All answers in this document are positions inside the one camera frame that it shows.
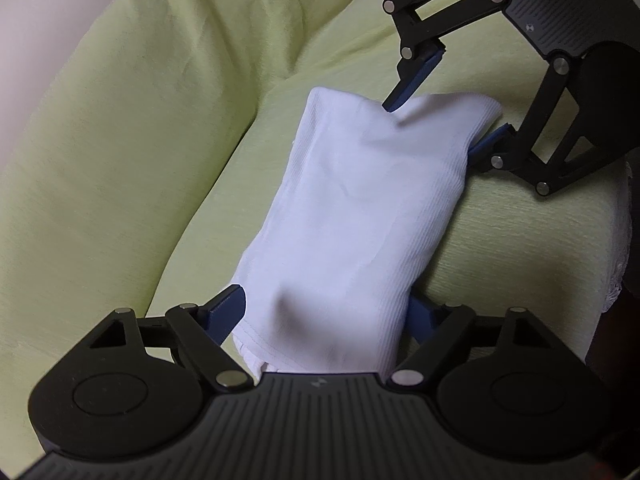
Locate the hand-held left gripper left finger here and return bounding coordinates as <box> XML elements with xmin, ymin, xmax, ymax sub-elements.
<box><xmin>87</xmin><ymin>284</ymin><xmax>257</xmax><ymax>394</ymax></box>

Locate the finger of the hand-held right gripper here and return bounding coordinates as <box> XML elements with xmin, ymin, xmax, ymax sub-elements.
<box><xmin>467</xmin><ymin>55</ymin><xmax>620</xmax><ymax>199</ymax></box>
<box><xmin>381</xmin><ymin>0</ymin><xmax>521</xmax><ymax>114</ymax></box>

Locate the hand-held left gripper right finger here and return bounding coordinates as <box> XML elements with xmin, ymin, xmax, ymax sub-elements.
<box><xmin>392</xmin><ymin>296</ymin><xmax>547</xmax><ymax>387</ymax></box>

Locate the white tank top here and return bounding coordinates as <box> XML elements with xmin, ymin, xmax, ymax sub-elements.
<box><xmin>231</xmin><ymin>86</ymin><xmax>503</xmax><ymax>382</ymax></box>

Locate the light green sofa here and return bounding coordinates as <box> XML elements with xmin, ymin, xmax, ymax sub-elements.
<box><xmin>0</xmin><ymin>0</ymin><xmax>631</xmax><ymax>466</ymax></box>

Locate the white lace cloth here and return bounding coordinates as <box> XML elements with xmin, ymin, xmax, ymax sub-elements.
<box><xmin>597</xmin><ymin>160</ymin><xmax>633</xmax><ymax>315</ymax></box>

